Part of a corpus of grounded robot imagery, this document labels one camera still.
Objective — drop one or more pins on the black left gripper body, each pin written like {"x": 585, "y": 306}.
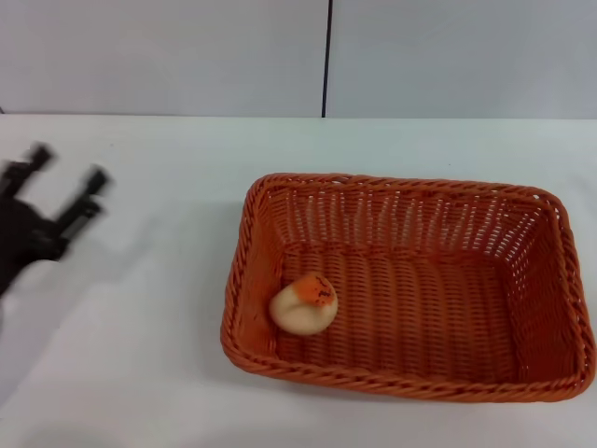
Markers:
{"x": 28, "y": 238}

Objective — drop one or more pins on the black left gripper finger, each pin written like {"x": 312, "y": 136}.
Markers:
{"x": 84, "y": 200}
{"x": 21, "y": 175}

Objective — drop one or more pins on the round bun with orange centre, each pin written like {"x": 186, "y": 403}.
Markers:
{"x": 298, "y": 317}

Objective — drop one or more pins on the orange woven wicker basket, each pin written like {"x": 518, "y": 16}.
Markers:
{"x": 420, "y": 308}

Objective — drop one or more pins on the black vertical wall strip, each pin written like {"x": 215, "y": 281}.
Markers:
{"x": 327, "y": 56}

